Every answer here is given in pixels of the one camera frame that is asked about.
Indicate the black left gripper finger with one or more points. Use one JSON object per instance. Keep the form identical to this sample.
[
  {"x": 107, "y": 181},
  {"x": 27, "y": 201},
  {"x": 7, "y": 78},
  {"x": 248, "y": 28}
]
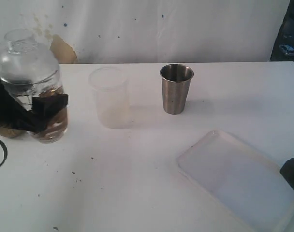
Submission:
[{"x": 33, "y": 120}]

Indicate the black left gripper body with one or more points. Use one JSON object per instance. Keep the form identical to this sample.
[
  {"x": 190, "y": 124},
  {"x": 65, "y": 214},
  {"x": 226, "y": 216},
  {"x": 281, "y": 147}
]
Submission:
[{"x": 10, "y": 110}]

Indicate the brown wooden cup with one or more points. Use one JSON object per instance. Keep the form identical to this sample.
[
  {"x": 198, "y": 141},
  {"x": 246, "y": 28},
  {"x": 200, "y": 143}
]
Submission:
[{"x": 8, "y": 132}]

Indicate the brown wooden pieces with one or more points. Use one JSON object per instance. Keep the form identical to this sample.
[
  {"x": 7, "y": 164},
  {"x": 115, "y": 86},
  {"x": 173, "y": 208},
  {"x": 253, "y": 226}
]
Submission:
[{"x": 55, "y": 109}]

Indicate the clear measuring shaker cup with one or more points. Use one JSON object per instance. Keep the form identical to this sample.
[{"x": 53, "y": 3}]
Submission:
[{"x": 23, "y": 93}]

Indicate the clear plastic dome lid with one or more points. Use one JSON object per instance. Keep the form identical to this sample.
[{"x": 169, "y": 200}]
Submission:
[{"x": 24, "y": 60}]

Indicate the stainless steel cup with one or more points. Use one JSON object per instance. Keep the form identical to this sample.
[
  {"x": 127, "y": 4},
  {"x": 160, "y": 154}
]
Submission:
[{"x": 176, "y": 79}]

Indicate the white plastic tray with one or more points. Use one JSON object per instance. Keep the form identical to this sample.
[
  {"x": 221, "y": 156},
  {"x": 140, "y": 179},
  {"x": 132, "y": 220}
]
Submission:
[{"x": 241, "y": 179}]

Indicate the frosted plastic tall container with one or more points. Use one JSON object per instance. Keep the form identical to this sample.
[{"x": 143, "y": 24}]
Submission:
[{"x": 110, "y": 91}]

